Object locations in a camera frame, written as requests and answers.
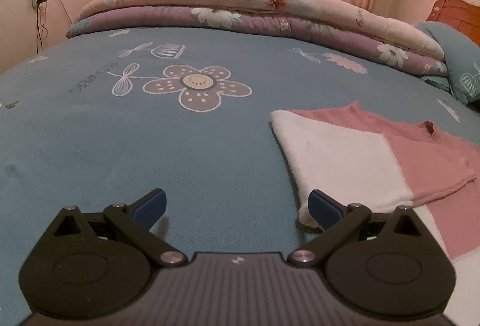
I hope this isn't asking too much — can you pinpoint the wooden headboard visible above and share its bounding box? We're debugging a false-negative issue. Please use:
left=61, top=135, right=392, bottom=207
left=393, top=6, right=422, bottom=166
left=427, top=0, right=480, bottom=45

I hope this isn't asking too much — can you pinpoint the teal pillow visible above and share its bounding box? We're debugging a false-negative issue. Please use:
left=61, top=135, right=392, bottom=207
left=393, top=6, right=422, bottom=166
left=414, top=22, right=479, bottom=105

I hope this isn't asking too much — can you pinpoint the pink and white knit sweater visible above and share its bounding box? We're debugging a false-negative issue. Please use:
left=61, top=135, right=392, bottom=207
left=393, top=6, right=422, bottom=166
left=271, top=103, right=479, bottom=325

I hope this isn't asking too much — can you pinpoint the teal floral bed sheet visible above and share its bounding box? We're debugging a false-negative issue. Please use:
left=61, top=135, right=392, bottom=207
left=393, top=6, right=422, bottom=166
left=1, top=27, right=479, bottom=325

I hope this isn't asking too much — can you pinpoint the folded floral quilt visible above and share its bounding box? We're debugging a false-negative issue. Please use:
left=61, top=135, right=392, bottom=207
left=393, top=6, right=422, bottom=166
left=67, top=0, right=448, bottom=77

